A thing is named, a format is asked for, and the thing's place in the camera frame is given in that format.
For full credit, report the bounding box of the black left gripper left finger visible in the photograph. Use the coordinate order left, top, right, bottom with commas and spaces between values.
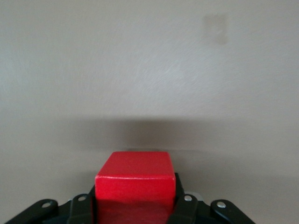
4, 185, 97, 224

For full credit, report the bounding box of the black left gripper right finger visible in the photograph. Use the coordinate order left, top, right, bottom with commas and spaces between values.
167, 172, 255, 224

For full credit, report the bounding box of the red wooden block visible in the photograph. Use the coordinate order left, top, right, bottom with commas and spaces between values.
94, 151, 177, 224

